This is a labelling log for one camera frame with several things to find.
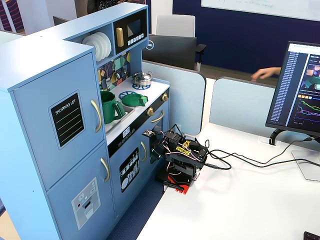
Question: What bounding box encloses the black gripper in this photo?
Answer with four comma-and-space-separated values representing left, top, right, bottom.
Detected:
149, 136, 174, 165

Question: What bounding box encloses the person's forearm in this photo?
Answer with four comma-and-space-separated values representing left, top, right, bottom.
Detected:
269, 66, 283, 77

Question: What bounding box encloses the green pitcher recipient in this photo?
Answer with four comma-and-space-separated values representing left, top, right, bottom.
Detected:
99, 90, 127, 125

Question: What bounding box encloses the steel pot with lid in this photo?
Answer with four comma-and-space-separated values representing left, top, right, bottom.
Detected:
131, 71, 154, 87

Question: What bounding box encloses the person's hand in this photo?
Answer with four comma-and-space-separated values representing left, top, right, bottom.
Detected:
250, 67, 273, 82

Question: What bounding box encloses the red table clamp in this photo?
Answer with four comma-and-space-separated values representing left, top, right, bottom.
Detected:
166, 174, 190, 196

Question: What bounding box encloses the light blue desk divider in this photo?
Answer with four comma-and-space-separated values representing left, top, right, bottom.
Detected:
208, 76, 320, 145
141, 60, 207, 136

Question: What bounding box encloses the metal slotted spatula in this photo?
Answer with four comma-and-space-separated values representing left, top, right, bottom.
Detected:
104, 63, 113, 90

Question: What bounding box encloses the metal ladle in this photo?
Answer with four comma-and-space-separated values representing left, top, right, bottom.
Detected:
114, 56, 122, 80

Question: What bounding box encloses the metal spoon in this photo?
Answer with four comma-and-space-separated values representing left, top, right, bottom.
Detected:
121, 53, 128, 76

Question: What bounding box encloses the black Dell monitor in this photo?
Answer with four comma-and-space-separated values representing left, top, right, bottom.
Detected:
141, 34, 198, 72

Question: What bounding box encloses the white plate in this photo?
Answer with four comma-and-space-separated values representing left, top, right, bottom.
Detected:
101, 31, 112, 57
94, 32, 108, 60
81, 34, 102, 62

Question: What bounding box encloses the grey office chair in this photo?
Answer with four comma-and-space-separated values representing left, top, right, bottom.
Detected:
155, 14, 207, 71

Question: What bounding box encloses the blue toy kitchen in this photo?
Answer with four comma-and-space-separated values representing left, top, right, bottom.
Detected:
0, 3, 171, 240

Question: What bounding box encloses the lit computer monitor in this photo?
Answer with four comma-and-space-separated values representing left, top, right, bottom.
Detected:
265, 40, 320, 181

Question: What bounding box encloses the whiteboard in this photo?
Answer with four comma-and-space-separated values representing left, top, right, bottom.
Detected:
200, 0, 320, 22

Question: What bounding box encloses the gold dishwasher handle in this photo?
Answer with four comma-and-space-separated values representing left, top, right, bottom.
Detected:
140, 141, 148, 163

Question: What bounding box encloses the gold oven handle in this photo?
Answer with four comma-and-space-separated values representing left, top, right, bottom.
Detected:
150, 109, 165, 124

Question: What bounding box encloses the gold freezer handle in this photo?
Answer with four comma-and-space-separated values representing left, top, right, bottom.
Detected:
100, 157, 111, 184

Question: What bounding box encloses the gold fridge handle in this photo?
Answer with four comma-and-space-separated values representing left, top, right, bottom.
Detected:
90, 99, 103, 134

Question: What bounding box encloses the desk cable port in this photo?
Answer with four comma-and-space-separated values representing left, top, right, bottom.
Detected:
258, 135, 282, 149

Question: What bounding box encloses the gold microwave handle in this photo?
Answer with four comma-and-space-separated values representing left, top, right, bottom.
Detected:
115, 27, 125, 48

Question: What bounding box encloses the black cable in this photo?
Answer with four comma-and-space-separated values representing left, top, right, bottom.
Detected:
203, 136, 316, 171
204, 149, 320, 171

